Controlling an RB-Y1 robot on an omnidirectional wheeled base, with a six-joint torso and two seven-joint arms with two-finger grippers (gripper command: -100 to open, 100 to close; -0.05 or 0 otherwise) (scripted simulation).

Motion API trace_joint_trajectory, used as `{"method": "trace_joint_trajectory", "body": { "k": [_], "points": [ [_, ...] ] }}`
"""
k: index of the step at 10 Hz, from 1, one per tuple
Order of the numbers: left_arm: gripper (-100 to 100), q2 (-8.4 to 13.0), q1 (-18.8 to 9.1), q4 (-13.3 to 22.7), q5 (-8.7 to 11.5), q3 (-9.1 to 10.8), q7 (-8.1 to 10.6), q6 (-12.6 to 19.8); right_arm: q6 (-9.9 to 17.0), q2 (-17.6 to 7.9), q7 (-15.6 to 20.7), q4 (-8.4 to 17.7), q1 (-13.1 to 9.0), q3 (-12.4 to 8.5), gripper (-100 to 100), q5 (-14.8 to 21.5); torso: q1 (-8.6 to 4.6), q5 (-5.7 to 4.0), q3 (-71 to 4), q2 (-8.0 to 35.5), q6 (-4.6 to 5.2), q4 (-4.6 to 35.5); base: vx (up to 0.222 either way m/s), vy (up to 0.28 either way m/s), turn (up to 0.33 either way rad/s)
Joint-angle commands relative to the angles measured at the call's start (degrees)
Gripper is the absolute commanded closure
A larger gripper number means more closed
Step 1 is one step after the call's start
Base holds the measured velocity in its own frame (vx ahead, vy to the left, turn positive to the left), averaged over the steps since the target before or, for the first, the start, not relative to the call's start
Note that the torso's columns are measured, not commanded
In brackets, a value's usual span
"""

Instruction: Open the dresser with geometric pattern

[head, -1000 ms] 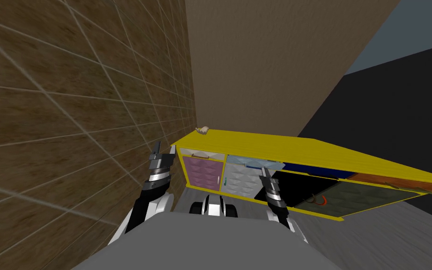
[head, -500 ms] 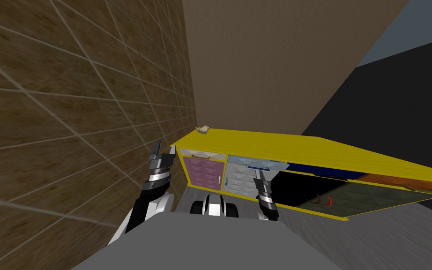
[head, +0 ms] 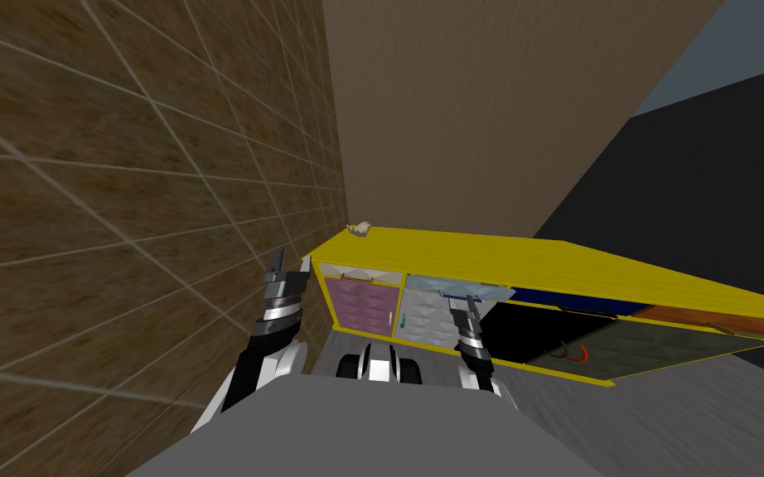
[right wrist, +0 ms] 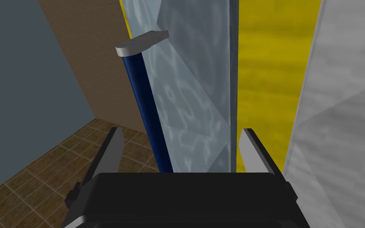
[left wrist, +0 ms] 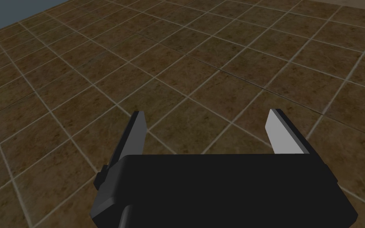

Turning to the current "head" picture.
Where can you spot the yellow cabinet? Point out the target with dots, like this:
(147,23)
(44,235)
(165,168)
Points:
(554,262)

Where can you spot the grey cabinet door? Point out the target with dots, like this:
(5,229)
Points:
(428,321)

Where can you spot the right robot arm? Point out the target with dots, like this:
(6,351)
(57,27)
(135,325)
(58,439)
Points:
(478,364)

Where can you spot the purple cabinet door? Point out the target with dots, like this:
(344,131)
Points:
(362,306)

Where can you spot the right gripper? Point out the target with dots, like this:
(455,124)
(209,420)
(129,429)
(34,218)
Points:
(468,326)

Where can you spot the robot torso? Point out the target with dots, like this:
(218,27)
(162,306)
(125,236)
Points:
(369,430)

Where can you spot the dark green cabinet door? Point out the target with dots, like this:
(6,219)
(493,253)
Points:
(654,348)

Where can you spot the white drawer front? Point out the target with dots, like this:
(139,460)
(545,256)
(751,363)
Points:
(329,270)

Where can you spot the small beige figurine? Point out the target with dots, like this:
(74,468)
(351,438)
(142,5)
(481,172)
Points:
(359,229)

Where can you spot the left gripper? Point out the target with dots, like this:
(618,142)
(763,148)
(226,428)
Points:
(286,286)

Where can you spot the light blue drawer front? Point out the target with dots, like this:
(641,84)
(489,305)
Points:
(425,283)

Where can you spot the dark blue drawer front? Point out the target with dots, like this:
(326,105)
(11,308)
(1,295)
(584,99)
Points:
(594,303)

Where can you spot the brown drawer front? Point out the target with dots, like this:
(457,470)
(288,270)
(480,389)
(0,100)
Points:
(687,317)

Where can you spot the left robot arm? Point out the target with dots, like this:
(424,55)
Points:
(259,361)

